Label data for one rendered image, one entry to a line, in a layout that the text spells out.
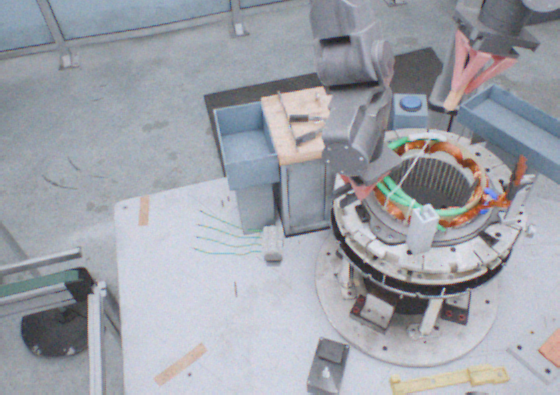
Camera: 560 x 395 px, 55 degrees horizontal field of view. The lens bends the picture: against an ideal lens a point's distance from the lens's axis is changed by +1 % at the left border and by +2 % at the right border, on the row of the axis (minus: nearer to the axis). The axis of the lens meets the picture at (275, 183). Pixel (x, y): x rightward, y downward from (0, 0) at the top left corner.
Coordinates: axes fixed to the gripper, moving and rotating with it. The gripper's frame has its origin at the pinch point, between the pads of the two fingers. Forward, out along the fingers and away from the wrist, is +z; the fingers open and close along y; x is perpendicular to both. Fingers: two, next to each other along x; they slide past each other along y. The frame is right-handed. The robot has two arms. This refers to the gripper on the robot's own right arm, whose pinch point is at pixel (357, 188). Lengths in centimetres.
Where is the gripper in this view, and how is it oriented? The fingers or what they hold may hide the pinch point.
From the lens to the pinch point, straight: 82.7
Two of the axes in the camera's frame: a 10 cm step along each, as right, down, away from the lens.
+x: 8.4, -4.5, 3.1
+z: 0.5, 6.2, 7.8
